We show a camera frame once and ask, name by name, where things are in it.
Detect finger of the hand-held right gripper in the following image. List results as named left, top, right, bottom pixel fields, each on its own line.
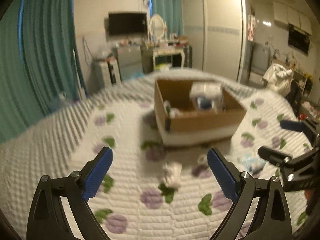
left=280, top=119, right=320, bottom=142
left=258, top=146, right=293, bottom=166

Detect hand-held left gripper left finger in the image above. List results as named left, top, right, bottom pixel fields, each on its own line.
left=26, top=146, right=113, bottom=240

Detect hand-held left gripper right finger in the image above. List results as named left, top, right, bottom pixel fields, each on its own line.
left=207, top=147, right=293, bottom=240

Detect light blue soft cloth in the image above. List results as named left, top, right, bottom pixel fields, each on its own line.
left=237, top=154, right=267, bottom=174

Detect white sock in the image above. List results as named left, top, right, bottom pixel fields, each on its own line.
left=161, top=162, right=183, bottom=188

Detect brown cardboard box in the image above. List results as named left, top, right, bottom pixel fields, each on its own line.
left=154, top=78, right=247, bottom=147

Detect black chair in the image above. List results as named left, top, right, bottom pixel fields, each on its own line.
left=287, top=81, right=303, bottom=117

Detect floral quilted bedspread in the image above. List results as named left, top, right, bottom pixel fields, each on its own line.
left=0, top=68, right=316, bottom=240

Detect white garment on chair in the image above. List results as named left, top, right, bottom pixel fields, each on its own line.
left=261, top=63, right=295, bottom=96

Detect blue bundle in box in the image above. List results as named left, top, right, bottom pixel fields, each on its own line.
left=196, top=95, right=213, bottom=110

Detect white washing machine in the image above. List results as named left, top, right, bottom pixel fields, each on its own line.
left=251, top=42, right=272, bottom=72

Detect white item in box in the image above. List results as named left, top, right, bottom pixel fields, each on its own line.
left=164, top=100, right=198, bottom=118

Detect clear plastic wrapped package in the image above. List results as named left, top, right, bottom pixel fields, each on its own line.
left=189, top=82, right=223, bottom=112

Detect black range hood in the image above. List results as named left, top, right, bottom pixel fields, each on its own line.
left=288, top=23, right=312, bottom=55

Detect small white appliance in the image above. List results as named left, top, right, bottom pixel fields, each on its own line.
left=93, top=59, right=122, bottom=88

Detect red hanging decoration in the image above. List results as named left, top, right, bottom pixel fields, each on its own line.
left=247, top=15, right=257, bottom=42

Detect grey cabinet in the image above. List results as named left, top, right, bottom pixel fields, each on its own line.
left=113, top=44, right=143, bottom=78

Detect white sliding wardrobe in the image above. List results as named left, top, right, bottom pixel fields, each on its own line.
left=181, top=0, right=247, bottom=82

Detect clear plastic bag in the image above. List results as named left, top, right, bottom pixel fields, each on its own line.
left=96, top=43, right=113, bottom=61

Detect wide teal curtain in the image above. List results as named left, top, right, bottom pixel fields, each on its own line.
left=0, top=0, right=87, bottom=144

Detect white dressing table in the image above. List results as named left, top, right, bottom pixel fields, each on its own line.
left=141, top=40, right=193, bottom=73

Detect black television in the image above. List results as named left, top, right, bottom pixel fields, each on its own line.
left=108, top=12, right=148, bottom=37

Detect oval white vanity mirror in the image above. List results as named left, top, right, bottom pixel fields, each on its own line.
left=148, top=13, right=167, bottom=42

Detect narrow teal curtain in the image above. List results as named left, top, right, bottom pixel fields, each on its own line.
left=149, top=0, right=184, bottom=36

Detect white wall cabinets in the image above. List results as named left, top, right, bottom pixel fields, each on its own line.
left=272, top=1, right=313, bottom=34

